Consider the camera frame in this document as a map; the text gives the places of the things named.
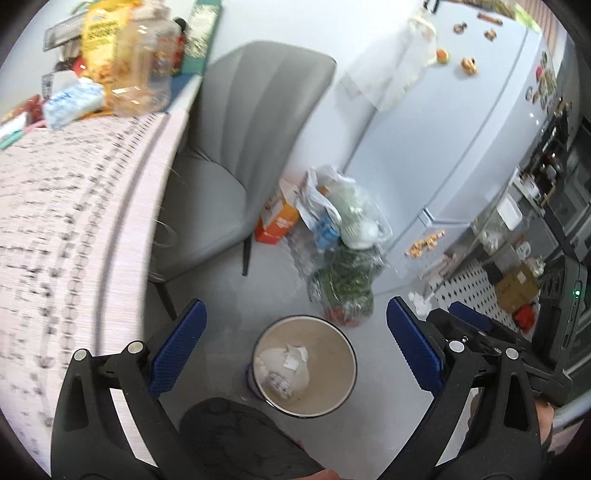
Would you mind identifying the white tissue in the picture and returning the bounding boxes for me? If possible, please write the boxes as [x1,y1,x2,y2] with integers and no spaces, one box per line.
[253,344,310,401]

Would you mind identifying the beige round trash bin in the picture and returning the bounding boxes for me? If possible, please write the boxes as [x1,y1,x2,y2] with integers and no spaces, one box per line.
[246,315,358,419]

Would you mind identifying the person's right hand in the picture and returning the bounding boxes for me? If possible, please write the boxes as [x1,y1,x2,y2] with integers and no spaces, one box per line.
[535,399,555,444]

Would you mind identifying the white perforated shelf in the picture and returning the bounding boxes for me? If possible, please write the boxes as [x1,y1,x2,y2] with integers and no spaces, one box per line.
[435,261,539,339]

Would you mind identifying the black knee trousers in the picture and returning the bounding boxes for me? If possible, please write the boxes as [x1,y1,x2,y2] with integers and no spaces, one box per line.
[179,397,325,479]

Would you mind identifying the bag of green vegetables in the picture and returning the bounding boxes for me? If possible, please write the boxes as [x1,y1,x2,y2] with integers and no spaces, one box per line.
[308,241,387,328]

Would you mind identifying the patterned white tablecloth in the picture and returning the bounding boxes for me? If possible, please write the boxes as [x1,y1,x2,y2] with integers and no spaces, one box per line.
[1,111,187,472]

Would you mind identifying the white plastic bag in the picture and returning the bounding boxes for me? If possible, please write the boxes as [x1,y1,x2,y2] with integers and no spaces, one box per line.
[295,165,393,250]

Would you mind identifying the white refrigerator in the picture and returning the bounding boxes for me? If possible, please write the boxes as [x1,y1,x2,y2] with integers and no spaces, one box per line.
[346,2,552,294]

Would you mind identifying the blue water bottle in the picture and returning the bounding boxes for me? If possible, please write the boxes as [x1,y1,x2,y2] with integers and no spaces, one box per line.
[312,213,341,251]

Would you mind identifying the orange cardboard box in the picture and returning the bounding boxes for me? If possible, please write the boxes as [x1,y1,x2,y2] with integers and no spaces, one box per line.
[254,179,300,245]

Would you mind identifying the teal marker pen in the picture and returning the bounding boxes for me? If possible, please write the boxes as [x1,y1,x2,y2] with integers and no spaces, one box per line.
[0,130,24,150]

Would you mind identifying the blue tissue pack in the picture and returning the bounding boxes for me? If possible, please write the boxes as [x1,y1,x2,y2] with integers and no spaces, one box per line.
[42,78,106,130]

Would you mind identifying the red snack packets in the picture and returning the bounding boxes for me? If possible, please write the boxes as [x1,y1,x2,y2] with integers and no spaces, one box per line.
[1,94,43,125]

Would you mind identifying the grey upholstered chair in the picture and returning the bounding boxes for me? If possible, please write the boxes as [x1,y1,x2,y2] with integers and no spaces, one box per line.
[149,41,337,318]

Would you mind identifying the clear plastic jar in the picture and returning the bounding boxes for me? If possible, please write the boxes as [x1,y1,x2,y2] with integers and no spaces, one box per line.
[111,1,181,117]

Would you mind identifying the grey keyboard-like rack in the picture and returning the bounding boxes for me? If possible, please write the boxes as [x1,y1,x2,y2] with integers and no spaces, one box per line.
[43,10,87,52]

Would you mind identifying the yellow snack bag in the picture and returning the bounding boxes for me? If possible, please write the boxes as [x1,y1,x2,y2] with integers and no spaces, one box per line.
[81,0,142,88]

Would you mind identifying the green tall box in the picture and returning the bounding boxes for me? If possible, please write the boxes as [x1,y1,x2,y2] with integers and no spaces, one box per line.
[181,0,222,75]

